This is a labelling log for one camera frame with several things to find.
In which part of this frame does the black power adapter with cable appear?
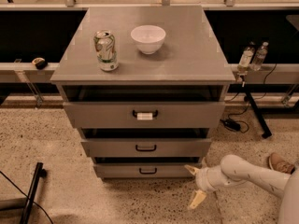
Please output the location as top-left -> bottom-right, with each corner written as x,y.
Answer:
221,105 -> 249,133

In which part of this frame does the black stand leg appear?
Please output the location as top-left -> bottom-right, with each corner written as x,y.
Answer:
243,87 -> 272,139

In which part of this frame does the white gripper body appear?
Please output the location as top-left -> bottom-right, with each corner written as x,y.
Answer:
195,165 -> 225,192

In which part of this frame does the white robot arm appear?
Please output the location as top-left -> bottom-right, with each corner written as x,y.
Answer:
185,155 -> 299,224

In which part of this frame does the grey drawer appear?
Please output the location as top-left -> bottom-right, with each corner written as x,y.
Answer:
93,162 -> 192,179
64,102 -> 224,129
81,138 -> 211,158

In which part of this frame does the white bowl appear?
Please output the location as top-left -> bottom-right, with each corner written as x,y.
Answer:
131,25 -> 166,54

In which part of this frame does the tan sneaker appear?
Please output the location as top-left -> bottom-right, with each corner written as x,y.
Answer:
268,152 -> 295,175

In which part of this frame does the small black yellow object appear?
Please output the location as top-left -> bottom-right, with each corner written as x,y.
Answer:
32,57 -> 48,70

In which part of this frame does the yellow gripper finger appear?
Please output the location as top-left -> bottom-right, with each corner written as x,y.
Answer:
185,164 -> 199,176
188,189 -> 206,209

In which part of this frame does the green white soda can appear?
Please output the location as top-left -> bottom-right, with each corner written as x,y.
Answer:
93,30 -> 118,72

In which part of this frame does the clear plastic bottle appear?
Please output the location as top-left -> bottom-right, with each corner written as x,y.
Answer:
237,45 -> 255,73
250,42 -> 269,71

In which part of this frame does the grey drawer cabinet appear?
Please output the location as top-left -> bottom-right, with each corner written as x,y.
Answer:
50,5 -> 236,181

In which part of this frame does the black frame bar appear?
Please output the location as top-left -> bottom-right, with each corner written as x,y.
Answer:
20,162 -> 47,224

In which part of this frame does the left clear plastic bottle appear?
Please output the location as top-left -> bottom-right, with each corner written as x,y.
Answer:
237,45 -> 255,73

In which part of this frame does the black floor cable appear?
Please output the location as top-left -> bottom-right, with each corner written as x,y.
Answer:
0,170 -> 54,224

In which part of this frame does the right clear plastic bottle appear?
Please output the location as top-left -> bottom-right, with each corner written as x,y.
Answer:
250,42 -> 269,71

